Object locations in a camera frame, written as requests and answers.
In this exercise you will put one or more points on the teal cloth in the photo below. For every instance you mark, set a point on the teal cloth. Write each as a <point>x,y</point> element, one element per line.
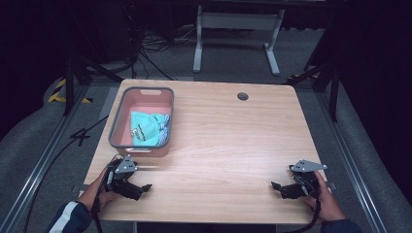
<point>145,129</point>

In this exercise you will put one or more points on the person's left hand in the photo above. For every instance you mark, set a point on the person's left hand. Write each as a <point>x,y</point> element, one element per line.
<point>97,191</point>

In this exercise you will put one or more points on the person's right hand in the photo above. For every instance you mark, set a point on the person's right hand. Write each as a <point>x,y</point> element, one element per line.
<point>327,200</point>

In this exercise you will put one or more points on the blue white striped cloth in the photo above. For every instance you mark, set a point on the blue white striped cloth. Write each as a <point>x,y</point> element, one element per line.
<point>165,127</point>

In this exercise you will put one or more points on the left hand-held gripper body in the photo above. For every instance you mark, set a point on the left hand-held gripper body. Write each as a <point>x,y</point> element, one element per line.
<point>124,181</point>

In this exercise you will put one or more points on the white metal table frame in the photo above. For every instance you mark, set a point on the white metal table frame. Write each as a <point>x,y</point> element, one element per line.
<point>238,21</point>

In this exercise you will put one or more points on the pink basket with grey rim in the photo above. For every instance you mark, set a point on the pink basket with grey rim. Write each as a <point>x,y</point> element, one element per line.
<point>124,129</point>

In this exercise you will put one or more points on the grey metal floor rail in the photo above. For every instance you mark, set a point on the grey metal floor rail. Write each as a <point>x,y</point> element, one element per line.
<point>35,174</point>
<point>353,161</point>

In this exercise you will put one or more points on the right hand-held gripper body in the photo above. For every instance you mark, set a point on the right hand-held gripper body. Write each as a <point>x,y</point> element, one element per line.
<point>304,181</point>

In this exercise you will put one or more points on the black metal stand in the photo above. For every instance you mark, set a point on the black metal stand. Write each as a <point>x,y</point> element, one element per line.
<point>333,93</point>
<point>69,87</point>

